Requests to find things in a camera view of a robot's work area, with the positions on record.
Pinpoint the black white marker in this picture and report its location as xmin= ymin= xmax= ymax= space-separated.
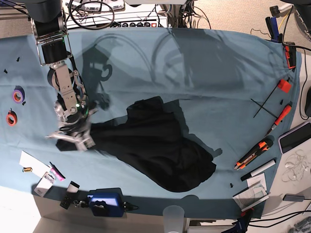
xmin=241 ymin=159 xmax=276 ymax=182

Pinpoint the purple tape roll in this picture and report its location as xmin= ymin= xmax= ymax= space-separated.
xmin=12 ymin=85 xmax=25 ymax=104

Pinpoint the black t-shirt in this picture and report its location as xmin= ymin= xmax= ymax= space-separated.
xmin=55 ymin=96 xmax=217 ymax=193

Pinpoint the orange block tool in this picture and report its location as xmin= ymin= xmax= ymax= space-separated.
xmin=277 ymin=79 xmax=292 ymax=93

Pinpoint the blue box device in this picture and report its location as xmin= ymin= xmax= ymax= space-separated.
xmin=87 ymin=191 xmax=125 ymax=217

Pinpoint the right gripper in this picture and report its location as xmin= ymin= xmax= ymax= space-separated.
xmin=45 ymin=109 xmax=97 ymax=151

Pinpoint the teal table cloth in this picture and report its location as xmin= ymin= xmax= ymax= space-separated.
xmin=0 ymin=28 xmax=305 ymax=218

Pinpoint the black remote control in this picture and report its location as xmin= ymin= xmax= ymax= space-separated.
xmin=60 ymin=181 xmax=80 ymax=210

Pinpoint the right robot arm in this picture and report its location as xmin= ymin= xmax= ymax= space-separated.
xmin=23 ymin=0 xmax=96 ymax=151

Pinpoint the red tape roll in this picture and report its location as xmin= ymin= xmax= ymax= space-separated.
xmin=6 ymin=110 xmax=17 ymax=126

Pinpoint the white paper card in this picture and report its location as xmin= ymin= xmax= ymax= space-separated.
xmin=19 ymin=151 xmax=51 ymax=178

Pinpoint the orange utility knife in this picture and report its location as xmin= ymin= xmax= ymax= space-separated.
xmin=234 ymin=137 xmax=274 ymax=170

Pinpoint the smartphone with purple case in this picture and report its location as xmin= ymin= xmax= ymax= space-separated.
xmin=278 ymin=121 xmax=311 ymax=154

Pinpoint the translucent plastic cup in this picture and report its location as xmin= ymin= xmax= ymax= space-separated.
xmin=163 ymin=205 xmax=185 ymax=233

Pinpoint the orange screwdriver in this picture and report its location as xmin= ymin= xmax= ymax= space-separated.
xmin=265 ymin=102 xmax=293 ymax=137

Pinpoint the clear plastic package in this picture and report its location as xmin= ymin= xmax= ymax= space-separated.
xmin=34 ymin=172 xmax=55 ymax=197

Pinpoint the pink marker pen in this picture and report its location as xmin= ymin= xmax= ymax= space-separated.
xmin=50 ymin=162 xmax=66 ymax=182

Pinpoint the small yellow battery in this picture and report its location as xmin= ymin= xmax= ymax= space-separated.
xmin=22 ymin=167 xmax=33 ymax=173

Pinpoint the orange black clamp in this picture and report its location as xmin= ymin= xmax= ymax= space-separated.
xmin=284 ymin=42 xmax=296 ymax=69

